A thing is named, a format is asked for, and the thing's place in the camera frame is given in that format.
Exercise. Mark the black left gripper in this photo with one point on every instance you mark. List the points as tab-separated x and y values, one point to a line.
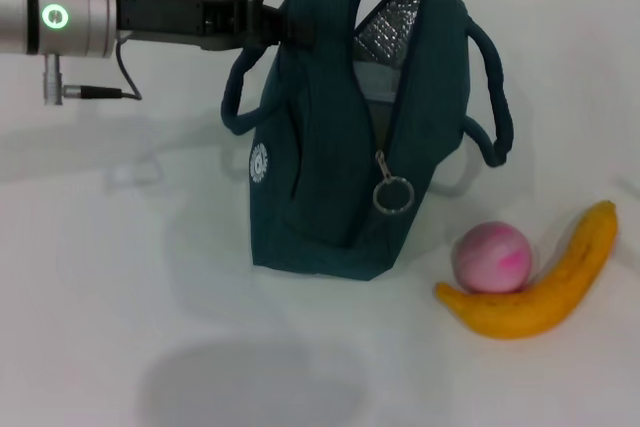
165	17

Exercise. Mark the dark teal insulated lunch bag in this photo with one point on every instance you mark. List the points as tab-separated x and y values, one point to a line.
320	172

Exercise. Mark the pink peach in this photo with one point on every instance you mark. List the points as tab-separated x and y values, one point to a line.
490	257

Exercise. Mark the yellow banana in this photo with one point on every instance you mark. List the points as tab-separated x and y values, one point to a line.
515	317

